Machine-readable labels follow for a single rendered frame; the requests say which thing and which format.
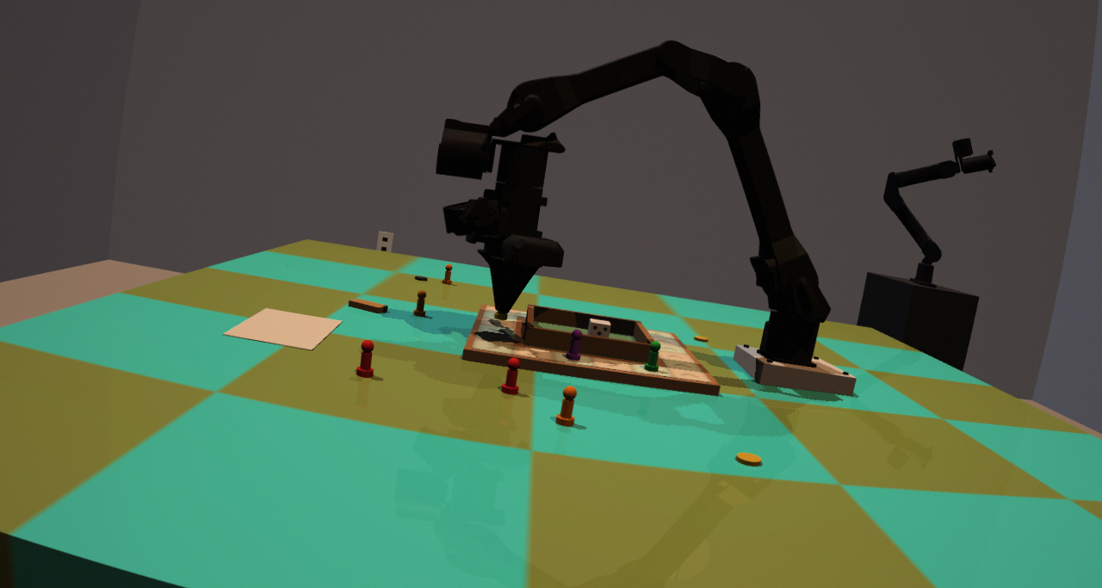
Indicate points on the green pawn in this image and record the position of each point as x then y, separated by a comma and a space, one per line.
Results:
651, 365

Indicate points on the beige flat square panel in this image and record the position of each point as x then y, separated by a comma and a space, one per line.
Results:
294, 330

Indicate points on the red game pawn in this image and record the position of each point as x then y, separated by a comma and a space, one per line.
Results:
365, 370
511, 376

